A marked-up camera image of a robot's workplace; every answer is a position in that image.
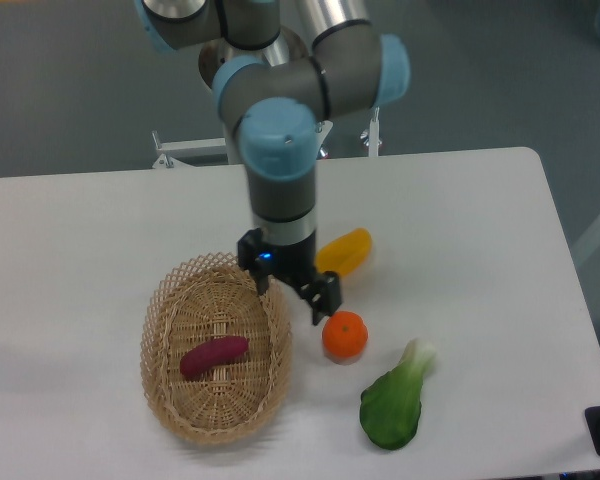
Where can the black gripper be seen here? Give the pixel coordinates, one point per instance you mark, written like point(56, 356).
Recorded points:
point(293, 265)

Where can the purple sweet potato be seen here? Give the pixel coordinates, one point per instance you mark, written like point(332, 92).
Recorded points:
point(212, 353)

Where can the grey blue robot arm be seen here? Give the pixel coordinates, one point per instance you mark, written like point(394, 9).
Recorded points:
point(271, 104)

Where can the woven wicker basket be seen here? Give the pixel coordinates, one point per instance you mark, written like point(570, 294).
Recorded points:
point(211, 298)

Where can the yellow mango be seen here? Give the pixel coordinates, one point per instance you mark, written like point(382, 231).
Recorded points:
point(346, 253)

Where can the orange tangerine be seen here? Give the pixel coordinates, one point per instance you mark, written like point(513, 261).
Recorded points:
point(344, 335)

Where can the green bok choy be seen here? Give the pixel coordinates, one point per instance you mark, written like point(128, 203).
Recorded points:
point(390, 407)

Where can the white table leg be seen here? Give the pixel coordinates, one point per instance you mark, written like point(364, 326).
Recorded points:
point(587, 244)

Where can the white metal base frame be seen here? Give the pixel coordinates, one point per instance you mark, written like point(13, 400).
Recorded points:
point(214, 151)

